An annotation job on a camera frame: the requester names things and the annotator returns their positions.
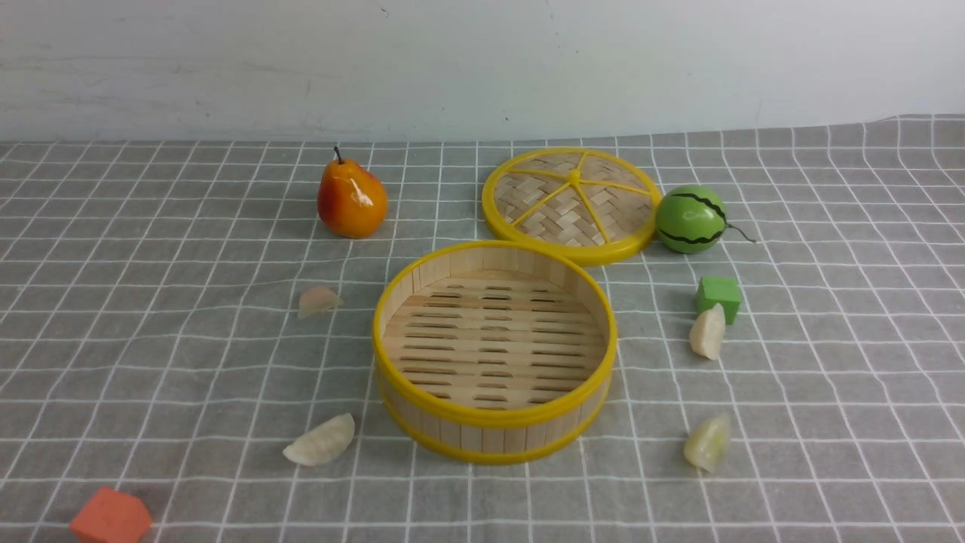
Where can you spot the green toy watermelon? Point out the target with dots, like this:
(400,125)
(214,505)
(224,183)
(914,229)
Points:
(692,219)

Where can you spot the woven bamboo steamer lid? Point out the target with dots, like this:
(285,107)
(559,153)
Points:
(585,205)

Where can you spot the yellowish dumpling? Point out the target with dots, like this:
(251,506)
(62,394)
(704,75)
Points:
(708,444)

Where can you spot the bamboo steamer tray yellow rim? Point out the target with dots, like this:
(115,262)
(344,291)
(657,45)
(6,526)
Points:
(492,352)

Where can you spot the orange toy pear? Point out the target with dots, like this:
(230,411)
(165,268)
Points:
(351,202)

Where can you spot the green cube block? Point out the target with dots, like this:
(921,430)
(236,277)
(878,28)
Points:
(719,290)

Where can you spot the pinkish dumpling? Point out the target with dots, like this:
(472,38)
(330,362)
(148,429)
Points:
(317,300)

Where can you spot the orange cube block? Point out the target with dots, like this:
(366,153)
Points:
(111,516)

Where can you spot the white dumpling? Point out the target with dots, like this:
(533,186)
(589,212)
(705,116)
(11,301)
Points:
(323,443)
(707,333)

